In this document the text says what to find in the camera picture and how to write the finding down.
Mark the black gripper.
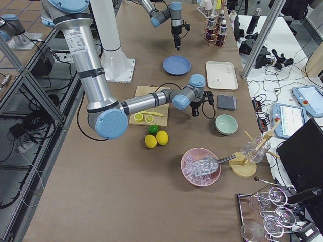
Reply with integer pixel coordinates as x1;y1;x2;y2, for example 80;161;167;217
171;19;183;49
190;101;202;117

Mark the blue round plate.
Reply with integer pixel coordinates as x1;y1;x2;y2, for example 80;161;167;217
162;55;191;76

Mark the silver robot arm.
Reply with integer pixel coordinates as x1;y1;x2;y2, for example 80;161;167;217
133;0;186;51
41;1;205;139

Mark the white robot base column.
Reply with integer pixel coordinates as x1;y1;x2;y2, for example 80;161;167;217
90;0;135;83

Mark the green bowl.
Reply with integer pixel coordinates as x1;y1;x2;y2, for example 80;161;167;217
215;114;238;135

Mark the wooden cutting board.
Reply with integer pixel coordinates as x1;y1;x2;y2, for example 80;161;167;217
129;86;169;127

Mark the grey folded cloth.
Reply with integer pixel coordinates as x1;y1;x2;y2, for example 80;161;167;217
217;94;237;111

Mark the dark drink bottle front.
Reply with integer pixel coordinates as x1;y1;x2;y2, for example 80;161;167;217
205;14;217;42

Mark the dark drink bottle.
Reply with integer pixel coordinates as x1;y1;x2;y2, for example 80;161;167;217
216;20;227;47
205;14;217;42
217;10;225;25

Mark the yellow lemon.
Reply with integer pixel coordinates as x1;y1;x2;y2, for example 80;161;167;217
156;130;169;145
144;134;157;149

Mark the yellow plastic knife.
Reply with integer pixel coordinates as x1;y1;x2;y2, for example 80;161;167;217
140;111;164;117

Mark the dark drink bottle middle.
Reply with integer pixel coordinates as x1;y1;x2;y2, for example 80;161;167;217
216;20;227;47

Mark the green lime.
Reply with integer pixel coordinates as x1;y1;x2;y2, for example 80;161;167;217
148;125;159;135

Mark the lemon slice near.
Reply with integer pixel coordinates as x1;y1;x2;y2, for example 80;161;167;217
144;114;154;123

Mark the lemon slice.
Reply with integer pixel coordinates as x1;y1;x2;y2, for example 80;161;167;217
133;113;144;122
144;114;154;123

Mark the cream rabbit tray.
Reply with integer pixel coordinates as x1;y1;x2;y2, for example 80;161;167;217
206;61;238;90

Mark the white cup rack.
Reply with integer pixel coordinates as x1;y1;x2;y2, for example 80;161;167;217
197;0;220;18

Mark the pink bowl with ice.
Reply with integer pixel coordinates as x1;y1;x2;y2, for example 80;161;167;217
181;148;221;187

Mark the pink cup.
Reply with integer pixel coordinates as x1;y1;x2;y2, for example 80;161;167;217
204;0;213;10

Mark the metal ice scoop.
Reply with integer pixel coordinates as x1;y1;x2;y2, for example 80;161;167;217
199;154;236;174

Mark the dark drink bottle back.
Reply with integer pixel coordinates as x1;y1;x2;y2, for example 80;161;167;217
217;10;225;25

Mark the yellow cup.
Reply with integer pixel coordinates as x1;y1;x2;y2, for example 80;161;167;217
216;0;222;10

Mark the lemon slice far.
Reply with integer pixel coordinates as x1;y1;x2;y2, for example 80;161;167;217
133;113;144;122

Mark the clear glass mug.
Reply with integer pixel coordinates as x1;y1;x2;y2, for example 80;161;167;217
240;136;271;163

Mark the wooden cup tree stand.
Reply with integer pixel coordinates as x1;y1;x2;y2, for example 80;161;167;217
229;126;280;178

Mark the black thermos bottle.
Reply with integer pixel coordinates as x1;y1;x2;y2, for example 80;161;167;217
246;8;262;35

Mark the teach pendant front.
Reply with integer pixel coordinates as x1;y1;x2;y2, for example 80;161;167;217
272;103;307;139

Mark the teach pendant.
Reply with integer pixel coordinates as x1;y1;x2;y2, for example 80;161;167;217
292;85;323;118
272;103;307;139

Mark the black laptop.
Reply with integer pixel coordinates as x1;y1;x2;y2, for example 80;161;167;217
277;118;322;192

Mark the teach pendant rear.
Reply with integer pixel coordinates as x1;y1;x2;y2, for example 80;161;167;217
292;85;323;118

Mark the wine glass upper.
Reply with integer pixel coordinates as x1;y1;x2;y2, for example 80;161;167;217
248;187;288;211

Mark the wine glass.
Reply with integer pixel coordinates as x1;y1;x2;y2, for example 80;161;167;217
260;206;296;228
240;215;284;241
248;187;288;211

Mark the black glass tray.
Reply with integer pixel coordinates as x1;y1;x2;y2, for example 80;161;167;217
236;193;318;242

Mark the wine glass middle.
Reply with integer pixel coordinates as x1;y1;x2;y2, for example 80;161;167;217
260;206;296;228

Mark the wine glass lower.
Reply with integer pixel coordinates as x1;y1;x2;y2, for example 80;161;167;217
240;215;284;241

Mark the copper wire bottle rack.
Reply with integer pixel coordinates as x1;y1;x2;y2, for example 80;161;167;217
204;18;227;47

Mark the aluminium frame post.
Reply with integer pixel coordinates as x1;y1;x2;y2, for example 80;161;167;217
241;0;286;79

